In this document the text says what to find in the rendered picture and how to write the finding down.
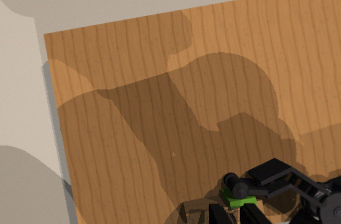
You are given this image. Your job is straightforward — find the brown wooden board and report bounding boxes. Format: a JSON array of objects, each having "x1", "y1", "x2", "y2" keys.
[{"x1": 43, "y1": 0, "x2": 341, "y2": 224}]

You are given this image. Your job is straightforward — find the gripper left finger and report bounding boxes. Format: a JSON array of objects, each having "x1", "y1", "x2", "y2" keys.
[{"x1": 209, "y1": 204, "x2": 232, "y2": 224}]

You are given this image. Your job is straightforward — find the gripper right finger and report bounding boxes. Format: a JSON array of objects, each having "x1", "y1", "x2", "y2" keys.
[{"x1": 240, "y1": 203, "x2": 272, "y2": 224}]

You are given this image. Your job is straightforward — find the small wooden block with hole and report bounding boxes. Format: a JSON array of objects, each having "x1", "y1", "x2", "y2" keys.
[{"x1": 183, "y1": 195, "x2": 264, "y2": 224}]

